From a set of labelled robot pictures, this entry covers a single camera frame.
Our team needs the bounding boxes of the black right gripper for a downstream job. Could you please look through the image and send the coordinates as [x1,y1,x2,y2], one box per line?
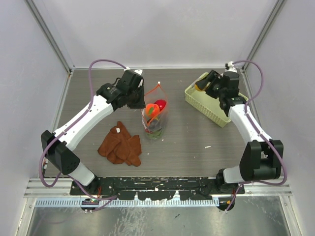
[195,70,225,100]

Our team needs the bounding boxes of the orange toy fruit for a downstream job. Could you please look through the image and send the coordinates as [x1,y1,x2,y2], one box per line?
[194,82,209,91]

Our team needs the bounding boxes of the pale green perforated basket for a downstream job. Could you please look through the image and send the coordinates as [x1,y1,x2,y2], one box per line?
[184,72,249,128]

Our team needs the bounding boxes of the peach toy fruit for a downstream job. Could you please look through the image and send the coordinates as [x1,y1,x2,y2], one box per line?
[145,103,160,118]

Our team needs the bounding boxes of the red apple toy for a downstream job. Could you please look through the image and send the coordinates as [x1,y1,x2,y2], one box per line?
[155,99,167,112]

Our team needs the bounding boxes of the clear zip top bag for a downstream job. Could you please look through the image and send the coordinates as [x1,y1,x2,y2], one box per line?
[141,82,169,140]

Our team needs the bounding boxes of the dark purple plum toy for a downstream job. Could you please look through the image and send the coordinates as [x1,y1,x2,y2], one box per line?
[147,118,162,132]

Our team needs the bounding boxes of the green leafy vegetable toy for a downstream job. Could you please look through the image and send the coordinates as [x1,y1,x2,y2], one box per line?
[145,129,163,140]

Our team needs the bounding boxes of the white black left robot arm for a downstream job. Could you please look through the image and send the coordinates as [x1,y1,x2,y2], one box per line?
[41,69,145,195]

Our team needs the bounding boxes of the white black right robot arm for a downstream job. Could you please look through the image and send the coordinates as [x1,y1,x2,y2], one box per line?
[194,70,287,194]

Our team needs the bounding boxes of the brown cloth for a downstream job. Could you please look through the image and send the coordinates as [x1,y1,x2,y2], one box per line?
[97,121,142,167]

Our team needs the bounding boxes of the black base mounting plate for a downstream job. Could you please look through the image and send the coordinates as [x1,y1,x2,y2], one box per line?
[85,177,238,201]

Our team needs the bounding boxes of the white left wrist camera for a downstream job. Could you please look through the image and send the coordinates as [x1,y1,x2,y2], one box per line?
[124,67,143,75]

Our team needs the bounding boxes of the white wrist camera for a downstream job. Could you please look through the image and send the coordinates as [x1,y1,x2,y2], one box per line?
[222,61,239,78]
[124,67,143,75]

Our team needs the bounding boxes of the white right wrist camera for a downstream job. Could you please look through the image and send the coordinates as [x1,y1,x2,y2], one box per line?
[222,61,239,78]

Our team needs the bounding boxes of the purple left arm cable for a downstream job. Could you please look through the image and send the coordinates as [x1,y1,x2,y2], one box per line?
[38,59,131,211]

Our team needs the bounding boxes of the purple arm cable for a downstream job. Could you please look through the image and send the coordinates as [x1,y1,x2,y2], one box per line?
[225,60,288,211]
[38,59,131,211]

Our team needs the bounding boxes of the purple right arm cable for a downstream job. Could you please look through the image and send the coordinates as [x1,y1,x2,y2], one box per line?
[225,60,288,211]

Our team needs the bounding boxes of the aluminium front frame rail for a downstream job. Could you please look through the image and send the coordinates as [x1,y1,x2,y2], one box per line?
[24,177,292,198]

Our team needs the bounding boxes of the white slotted cable duct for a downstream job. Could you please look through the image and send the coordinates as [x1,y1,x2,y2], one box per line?
[34,197,220,207]

